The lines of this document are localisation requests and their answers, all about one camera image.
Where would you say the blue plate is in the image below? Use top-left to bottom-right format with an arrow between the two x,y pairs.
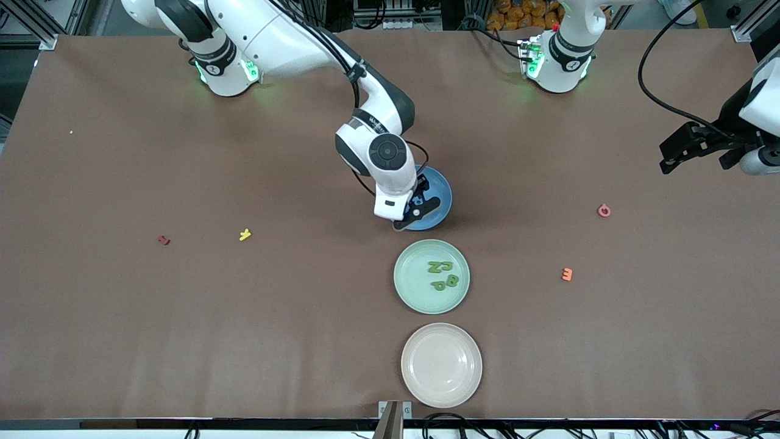
402,166 -> 453,231

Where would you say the green plate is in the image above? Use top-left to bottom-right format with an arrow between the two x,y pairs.
394,239 -> 471,315

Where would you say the white shoe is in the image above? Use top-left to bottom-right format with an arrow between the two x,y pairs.
663,0 -> 701,26

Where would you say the pink beige plate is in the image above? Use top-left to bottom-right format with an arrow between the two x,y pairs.
401,323 -> 483,409

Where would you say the brown table cover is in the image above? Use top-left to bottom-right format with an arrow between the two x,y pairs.
0,27 -> 780,421

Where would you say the bag of orange objects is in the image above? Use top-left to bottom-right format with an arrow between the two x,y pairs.
486,0 -> 562,31

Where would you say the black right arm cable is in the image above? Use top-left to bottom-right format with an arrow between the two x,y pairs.
268,0 -> 430,199

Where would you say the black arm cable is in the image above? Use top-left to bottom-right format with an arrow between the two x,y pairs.
268,0 -> 430,199
637,0 -> 732,138

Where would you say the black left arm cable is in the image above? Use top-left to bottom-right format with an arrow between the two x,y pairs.
637,0 -> 732,138

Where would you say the aluminium frame profile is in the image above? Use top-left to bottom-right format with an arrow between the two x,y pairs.
731,0 -> 780,43
0,0 -> 80,51

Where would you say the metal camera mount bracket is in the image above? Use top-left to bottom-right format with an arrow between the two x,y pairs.
378,400 -> 413,439

